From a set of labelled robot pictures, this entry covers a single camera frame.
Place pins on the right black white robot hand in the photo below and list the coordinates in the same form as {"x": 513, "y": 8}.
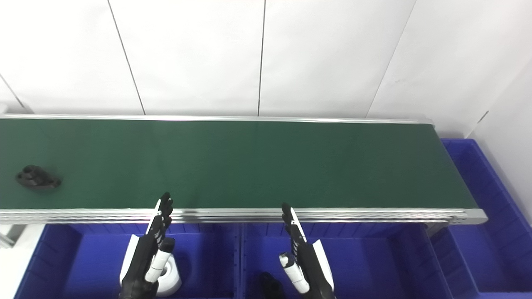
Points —
{"x": 309, "y": 265}

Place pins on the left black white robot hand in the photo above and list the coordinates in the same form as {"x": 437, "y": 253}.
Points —
{"x": 143, "y": 257}

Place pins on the black plastic part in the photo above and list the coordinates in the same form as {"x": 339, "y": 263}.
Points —
{"x": 37, "y": 178}
{"x": 270, "y": 286}

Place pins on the blue plastic bin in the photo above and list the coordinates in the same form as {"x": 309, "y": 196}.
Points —
{"x": 374, "y": 265}
{"x": 83, "y": 265}
{"x": 490, "y": 257}

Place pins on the green conveyor belt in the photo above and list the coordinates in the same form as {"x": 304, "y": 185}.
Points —
{"x": 257, "y": 166}
{"x": 249, "y": 216}

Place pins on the aluminium conveyor support leg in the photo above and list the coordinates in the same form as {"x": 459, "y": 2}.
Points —
{"x": 10, "y": 236}

